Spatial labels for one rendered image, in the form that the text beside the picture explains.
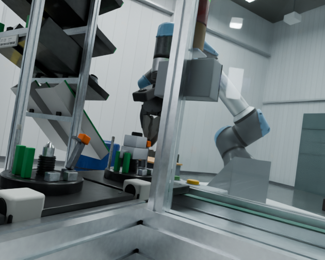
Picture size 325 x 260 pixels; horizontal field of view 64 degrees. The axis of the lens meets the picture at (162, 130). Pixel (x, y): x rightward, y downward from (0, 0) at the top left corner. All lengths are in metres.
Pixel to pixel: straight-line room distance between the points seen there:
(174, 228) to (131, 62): 8.27
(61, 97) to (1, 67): 7.06
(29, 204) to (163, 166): 0.21
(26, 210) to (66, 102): 0.49
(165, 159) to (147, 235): 0.14
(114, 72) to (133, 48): 1.06
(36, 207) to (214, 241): 0.26
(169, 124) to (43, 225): 0.24
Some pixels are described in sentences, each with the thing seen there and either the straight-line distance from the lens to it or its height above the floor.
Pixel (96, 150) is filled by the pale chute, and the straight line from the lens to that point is 0.89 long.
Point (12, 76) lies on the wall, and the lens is 7.83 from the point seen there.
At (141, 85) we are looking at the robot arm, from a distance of 0.91.
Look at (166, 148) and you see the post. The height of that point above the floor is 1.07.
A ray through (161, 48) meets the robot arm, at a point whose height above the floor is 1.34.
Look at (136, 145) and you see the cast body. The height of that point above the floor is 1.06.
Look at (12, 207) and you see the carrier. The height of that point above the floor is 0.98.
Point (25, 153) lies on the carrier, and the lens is 0.49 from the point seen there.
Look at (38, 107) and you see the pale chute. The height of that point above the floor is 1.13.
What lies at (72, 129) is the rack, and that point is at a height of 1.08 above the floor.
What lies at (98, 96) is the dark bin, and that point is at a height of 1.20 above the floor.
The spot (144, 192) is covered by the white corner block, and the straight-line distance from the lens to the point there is 0.56.
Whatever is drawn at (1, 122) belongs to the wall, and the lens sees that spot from 7.76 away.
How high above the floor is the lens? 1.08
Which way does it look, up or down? 2 degrees up
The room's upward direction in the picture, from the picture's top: 8 degrees clockwise
